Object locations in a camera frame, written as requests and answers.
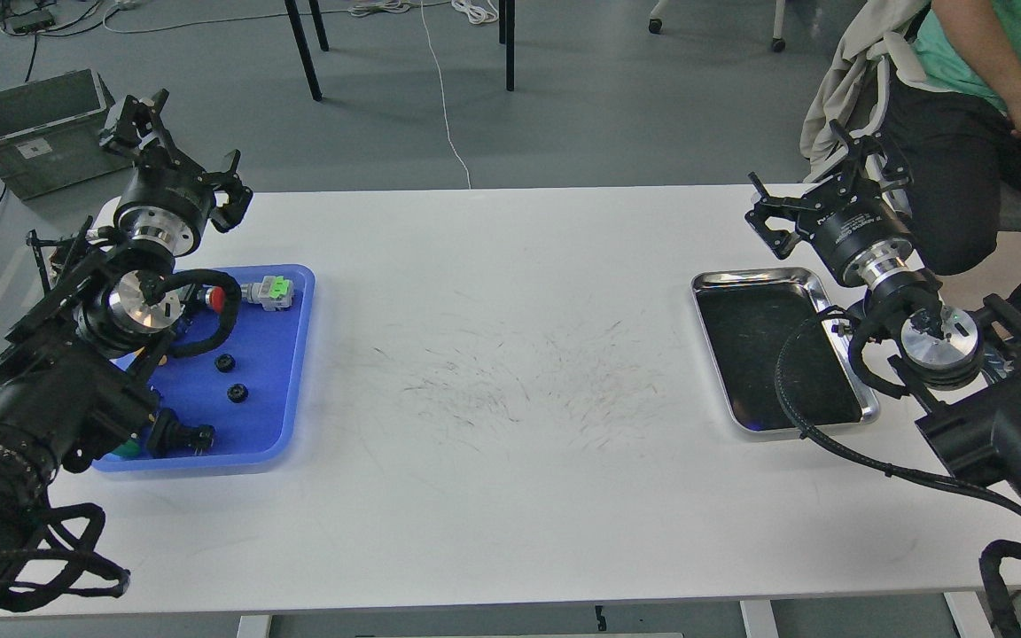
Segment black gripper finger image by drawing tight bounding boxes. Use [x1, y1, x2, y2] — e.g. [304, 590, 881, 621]
[745, 171, 817, 260]
[98, 89, 175, 166]
[830, 120, 912, 214]
[206, 151, 253, 233]

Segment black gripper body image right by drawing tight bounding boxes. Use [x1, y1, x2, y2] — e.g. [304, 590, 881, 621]
[797, 182, 913, 286]

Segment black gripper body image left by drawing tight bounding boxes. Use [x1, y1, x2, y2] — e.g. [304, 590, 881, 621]
[113, 149, 222, 257]

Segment small black gear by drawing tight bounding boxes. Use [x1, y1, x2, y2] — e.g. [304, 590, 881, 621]
[224, 383, 250, 404]
[214, 353, 238, 373]

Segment silver metal tray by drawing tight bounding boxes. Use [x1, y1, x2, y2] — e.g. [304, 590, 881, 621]
[691, 267, 880, 440]

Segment blue plastic tray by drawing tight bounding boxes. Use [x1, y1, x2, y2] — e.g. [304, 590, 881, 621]
[93, 265, 317, 473]

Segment beige jacket on chair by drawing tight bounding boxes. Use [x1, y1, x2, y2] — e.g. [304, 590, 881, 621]
[799, 1, 929, 176]

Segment grey plastic crate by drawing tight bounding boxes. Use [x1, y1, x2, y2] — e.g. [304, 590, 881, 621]
[0, 70, 131, 199]

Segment office chair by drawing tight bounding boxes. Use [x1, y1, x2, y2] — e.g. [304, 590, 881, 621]
[807, 53, 1021, 236]

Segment seated person green shirt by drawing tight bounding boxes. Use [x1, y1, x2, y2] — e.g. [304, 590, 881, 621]
[884, 1, 1021, 280]

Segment black table legs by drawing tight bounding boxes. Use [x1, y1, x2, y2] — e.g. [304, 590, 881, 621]
[284, 1, 516, 104]

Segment red push button switch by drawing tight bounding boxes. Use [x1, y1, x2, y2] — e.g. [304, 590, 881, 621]
[182, 285, 226, 315]

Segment grey green connector switch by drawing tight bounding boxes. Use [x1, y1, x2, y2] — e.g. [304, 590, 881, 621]
[239, 275, 295, 312]

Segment black selector switch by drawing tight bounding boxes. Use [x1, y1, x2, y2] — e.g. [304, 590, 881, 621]
[145, 408, 215, 459]

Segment green push button switch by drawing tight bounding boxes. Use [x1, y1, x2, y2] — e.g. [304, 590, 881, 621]
[110, 437, 144, 460]

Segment white cable on floor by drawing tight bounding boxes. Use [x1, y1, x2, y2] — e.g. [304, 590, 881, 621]
[103, 0, 501, 190]

